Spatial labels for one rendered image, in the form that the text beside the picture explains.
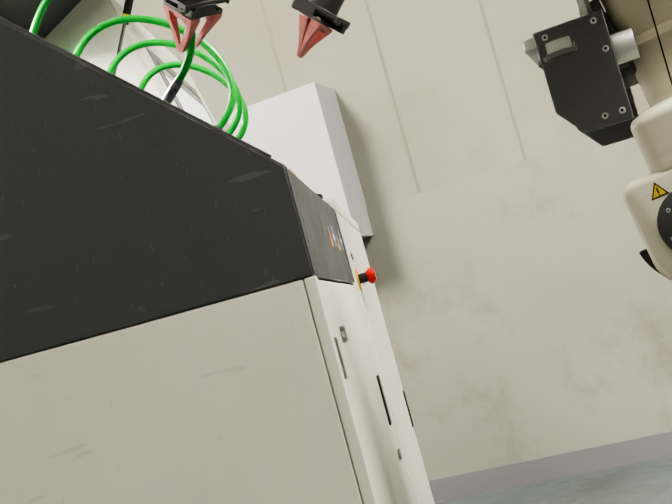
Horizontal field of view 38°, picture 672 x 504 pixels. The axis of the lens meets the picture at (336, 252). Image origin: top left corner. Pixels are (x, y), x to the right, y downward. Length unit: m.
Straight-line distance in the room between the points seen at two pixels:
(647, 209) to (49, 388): 0.88
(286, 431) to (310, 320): 0.16
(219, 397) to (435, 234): 2.29
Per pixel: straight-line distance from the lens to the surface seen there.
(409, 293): 3.64
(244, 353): 1.39
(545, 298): 3.53
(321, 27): 1.86
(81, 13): 2.28
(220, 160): 1.41
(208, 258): 1.40
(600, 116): 1.45
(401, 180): 3.66
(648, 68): 1.52
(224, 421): 1.40
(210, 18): 1.66
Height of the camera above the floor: 0.72
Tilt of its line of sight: 4 degrees up
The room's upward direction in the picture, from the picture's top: 15 degrees counter-clockwise
